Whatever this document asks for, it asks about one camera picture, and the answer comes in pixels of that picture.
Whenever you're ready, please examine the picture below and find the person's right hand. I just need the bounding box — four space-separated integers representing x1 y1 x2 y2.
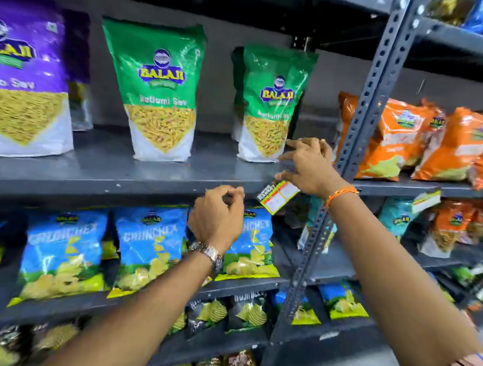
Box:
274 135 352 200

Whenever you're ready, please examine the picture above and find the person's left hand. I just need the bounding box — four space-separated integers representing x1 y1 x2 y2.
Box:
186 183 247 256

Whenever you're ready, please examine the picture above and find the white shelf price tag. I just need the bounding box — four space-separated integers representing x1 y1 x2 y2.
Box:
411 187 443 216
255 179 301 217

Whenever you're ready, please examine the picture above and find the person's right forearm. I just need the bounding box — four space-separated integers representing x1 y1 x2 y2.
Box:
318 190 483 366

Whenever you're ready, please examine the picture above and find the person's left forearm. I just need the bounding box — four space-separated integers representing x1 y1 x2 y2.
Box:
39 242 215 366

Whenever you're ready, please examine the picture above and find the teal snack packet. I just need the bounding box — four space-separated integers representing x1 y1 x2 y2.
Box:
376 195 420 242
297 196 340 254

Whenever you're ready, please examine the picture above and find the silver wristwatch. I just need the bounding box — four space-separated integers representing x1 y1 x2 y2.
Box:
185 241 225 273

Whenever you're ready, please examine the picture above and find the black chips packet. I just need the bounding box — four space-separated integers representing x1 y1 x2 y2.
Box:
226 291 270 337
184 296 229 342

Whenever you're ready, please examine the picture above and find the small blue chips packet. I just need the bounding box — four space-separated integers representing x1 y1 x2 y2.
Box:
271 289 324 327
316 279 372 322

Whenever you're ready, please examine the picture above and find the grey metal shelving rack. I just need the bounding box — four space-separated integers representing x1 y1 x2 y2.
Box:
0 0 425 366
280 0 483 366

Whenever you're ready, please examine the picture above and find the small orange snack packet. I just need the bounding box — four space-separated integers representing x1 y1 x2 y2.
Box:
458 198 483 246
418 200 476 261

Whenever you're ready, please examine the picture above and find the yellow green snack packet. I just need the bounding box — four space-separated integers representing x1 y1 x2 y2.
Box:
426 0 479 27

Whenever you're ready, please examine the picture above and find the green snack packets group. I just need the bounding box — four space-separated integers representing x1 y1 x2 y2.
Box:
438 258 483 312

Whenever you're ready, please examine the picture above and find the small purple snack packet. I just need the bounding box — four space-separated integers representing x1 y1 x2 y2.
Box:
56 9 101 133

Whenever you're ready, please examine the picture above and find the large purple snack packet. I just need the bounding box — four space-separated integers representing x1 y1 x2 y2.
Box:
0 0 83 161

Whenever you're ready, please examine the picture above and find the orange thread bracelet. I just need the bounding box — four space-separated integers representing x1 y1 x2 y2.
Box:
324 184 360 210

